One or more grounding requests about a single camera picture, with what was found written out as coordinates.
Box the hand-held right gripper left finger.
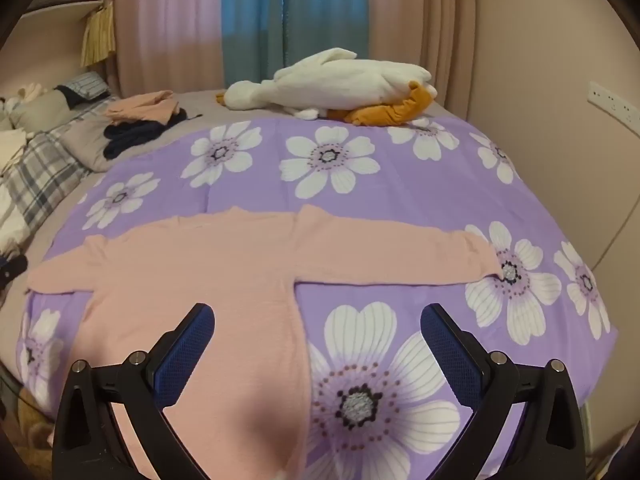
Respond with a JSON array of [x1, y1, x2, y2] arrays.
[[52, 303, 216, 480]]

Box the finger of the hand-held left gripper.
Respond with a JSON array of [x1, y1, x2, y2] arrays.
[[0, 255, 29, 288]]

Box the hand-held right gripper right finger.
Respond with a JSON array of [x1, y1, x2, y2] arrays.
[[420, 303, 586, 480]]

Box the pink knit sweater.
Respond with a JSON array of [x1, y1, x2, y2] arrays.
[[26, 204, 503, 480]]

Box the dark navy clothes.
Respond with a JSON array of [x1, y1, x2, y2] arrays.
[[102, 107, 188, 158]]

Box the folded pink clothes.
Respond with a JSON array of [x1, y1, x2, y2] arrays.
[[104, 90, 180, 123]]

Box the grey pillow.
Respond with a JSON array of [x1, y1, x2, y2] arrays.
[[10, 90, 71, 133]]

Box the purple floral blanket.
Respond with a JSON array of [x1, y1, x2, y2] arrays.
[[15, 119, 618, 480]]

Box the fuzzy brown cloth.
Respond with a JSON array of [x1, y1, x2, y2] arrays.
[[17, 405, 55, 463]]

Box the blue plaid pillow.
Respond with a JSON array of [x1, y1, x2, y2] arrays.
[[55, 72, 112, 109]]

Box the yellow hanging cloth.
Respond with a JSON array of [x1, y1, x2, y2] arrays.
[[81, 2, 117, 67]]

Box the pink curtain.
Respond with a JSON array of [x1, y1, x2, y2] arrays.
[[367, 0, 476, 111], [112, 0, 226, 100]]

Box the blue curtain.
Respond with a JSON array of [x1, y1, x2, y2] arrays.
[[220, 0, 372, 92]]

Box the white wall shelf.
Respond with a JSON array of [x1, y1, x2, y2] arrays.
[[22, 0, 116, 28]]

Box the white wall socket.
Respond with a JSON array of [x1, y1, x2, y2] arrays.
[[587, 80, 640, 128]]

